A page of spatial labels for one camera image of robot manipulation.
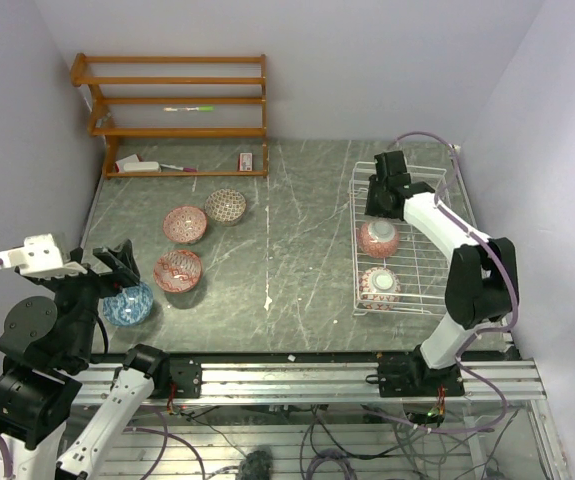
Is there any red drop pattern bowl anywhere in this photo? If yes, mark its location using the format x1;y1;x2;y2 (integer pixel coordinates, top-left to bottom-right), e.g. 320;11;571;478
162;205;208;245

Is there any aluminium rail base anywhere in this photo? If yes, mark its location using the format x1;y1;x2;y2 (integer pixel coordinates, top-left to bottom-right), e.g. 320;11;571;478
61;357;548;406

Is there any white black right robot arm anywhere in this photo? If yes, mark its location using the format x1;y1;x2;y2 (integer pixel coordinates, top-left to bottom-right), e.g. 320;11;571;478
365;151;519;396

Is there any pink white marker pen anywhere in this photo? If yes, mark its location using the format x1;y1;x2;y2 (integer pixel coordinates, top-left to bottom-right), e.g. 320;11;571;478
160;163;198;173

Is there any white bowl red diamond outside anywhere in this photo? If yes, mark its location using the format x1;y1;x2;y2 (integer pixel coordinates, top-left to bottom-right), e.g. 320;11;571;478
358;267;401;311

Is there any blue swirl pattern bowl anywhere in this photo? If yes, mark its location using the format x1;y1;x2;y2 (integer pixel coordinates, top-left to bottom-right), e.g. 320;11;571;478
102;282;154;327

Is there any red white small box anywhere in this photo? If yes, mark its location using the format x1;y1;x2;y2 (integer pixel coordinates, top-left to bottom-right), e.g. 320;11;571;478
238;152;254;172

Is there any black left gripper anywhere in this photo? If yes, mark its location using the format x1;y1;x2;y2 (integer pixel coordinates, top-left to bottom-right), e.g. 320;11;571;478
39;236;138;364

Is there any wooden shelf rack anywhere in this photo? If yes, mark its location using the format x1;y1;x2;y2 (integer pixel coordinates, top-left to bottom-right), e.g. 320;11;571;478
69;52;269;179

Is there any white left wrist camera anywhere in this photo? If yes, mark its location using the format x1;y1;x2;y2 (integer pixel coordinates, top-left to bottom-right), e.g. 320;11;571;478
0;233;87;279

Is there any white wire dish rack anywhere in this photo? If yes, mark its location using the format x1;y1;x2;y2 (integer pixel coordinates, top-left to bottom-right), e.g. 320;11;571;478
348;161;448;319

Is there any black leaf pattern bowl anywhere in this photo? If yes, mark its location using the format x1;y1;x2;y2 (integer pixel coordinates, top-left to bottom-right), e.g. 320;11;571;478
358;220;400;259

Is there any green white marker pen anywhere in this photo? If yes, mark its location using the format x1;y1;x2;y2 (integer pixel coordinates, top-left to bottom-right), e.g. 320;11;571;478
163;105;215;112

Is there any red diamond pattern bowl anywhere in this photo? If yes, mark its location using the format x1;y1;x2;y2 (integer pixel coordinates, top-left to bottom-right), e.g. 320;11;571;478
153;250;202;293

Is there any brown flower grid bowl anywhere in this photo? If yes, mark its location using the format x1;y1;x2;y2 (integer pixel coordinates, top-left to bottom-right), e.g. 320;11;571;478
205;189;247;226

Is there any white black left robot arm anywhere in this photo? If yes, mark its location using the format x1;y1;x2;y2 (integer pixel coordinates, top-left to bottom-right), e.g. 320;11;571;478
0;234;171;479

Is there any white eraser block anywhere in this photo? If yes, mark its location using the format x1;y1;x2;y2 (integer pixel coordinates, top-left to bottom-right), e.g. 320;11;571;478
123;161;162;174

